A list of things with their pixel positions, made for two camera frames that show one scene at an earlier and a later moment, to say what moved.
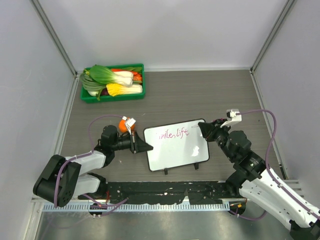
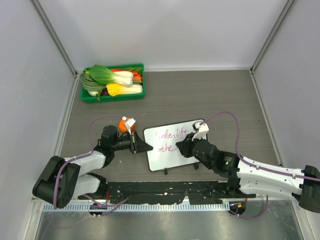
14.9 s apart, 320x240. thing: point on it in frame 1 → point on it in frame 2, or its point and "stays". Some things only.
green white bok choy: (101, 74) stays
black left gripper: (140, 145) stays
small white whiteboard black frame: (176, 145) stays
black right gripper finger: (206, 128) → (186, 147)
